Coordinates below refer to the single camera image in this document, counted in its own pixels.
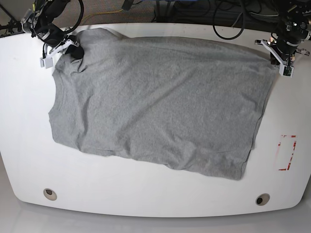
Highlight black tripod stand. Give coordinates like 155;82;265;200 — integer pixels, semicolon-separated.
0;4;23;38

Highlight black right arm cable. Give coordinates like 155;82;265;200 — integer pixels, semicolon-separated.
31;0;85;58

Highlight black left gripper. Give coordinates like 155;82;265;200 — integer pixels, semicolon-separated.
270;36;300;66

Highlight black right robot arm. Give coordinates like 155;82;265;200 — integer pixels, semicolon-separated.
21;0;84;66

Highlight grey T-shirt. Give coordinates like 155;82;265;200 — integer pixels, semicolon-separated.
49;28;277;180

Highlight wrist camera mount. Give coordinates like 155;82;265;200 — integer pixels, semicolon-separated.
40;39;80;69
255;38;311;78

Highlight red tape rectangle marking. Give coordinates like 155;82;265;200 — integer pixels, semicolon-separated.
276;135;297;171

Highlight table cable grommet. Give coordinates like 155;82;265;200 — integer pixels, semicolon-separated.
255;193;270;206
43;188;57;201

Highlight left table cable grommet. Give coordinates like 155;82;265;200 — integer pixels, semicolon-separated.
43;188;57;201

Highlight yellow floor cable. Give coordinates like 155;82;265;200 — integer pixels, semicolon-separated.
82;6;123;24

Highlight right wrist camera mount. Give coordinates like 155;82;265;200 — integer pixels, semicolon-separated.
40;39;80;69

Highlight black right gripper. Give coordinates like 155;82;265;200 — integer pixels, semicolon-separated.
36;25;84;59

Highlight right table cable grommet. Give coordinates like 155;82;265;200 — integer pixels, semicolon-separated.
255;193;270;206

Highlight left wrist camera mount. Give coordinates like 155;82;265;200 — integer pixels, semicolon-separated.
255;38;311;78

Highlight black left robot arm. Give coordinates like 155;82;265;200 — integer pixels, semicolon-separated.
271;0;311;66

